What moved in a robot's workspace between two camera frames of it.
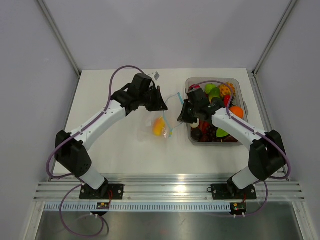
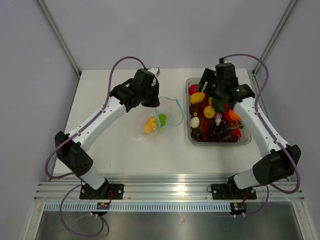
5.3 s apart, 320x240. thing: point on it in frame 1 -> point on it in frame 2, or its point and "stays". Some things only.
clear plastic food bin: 230,92 stays
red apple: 194,86 stays
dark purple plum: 196,134 stays
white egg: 195,125 stays
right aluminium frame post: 274,37 stays
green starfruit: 221,133 -> 162,119
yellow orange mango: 158,126 -> 150,125
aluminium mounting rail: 169,188 stays
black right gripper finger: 186,115 -> 206,80
